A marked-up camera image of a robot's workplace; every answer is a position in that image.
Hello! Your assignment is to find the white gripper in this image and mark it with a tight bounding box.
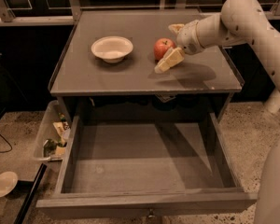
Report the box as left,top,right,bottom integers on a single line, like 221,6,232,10
154,20,204,74

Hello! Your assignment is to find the red apple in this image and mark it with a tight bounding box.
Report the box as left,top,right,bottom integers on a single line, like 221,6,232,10
153,38,175,61

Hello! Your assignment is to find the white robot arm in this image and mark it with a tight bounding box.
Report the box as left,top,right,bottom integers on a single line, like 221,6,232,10
155,0,280,224

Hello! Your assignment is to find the open grey drawer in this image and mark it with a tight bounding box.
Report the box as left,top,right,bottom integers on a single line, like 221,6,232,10
36,114,257,219

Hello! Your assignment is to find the white paper bowl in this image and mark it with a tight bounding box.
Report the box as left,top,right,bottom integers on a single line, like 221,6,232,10
91,36,133,63

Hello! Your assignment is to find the grey cabinet with top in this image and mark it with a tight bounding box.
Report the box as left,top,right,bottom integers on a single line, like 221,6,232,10
49,9,244,113

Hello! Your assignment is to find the clear plastic storage bin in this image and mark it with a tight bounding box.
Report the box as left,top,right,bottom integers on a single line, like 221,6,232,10
34,101,71,161

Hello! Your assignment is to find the white plate on floor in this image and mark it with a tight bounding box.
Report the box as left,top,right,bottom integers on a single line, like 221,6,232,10
0,171,18,198

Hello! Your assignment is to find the black bar on floor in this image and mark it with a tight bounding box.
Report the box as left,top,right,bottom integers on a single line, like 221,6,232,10
13,164,47,224

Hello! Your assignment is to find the metal railing frame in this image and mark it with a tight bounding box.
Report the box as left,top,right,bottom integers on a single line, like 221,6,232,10
0,0,280,27

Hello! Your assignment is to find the black cable on floor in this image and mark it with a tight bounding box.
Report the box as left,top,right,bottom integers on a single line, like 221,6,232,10
0,126,14,154

